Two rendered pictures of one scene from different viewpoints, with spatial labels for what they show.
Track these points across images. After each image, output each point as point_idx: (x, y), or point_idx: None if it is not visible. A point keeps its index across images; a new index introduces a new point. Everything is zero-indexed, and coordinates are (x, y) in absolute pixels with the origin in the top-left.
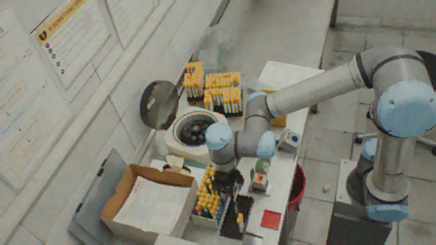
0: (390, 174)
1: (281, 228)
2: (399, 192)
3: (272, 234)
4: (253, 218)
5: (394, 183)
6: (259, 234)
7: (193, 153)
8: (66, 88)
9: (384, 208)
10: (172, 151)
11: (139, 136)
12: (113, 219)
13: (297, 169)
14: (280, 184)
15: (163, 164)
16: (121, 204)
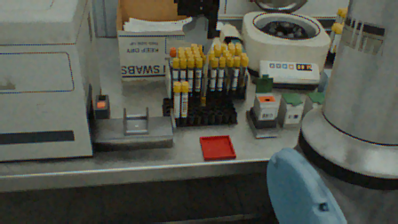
0: (352, 22)
1: (210, 164)
2: (352, 142)
3: (193, 156)
4: (207, 130)
5: (349, 77)
6: (174, 124)
7: (249, 32)
8: None
9: (288, 156)
10: (242, 28)
11: (241, 6)
12: (131, 18)
13: None
14: (287, 145)
15: (220, 29)
16: (151, 20)
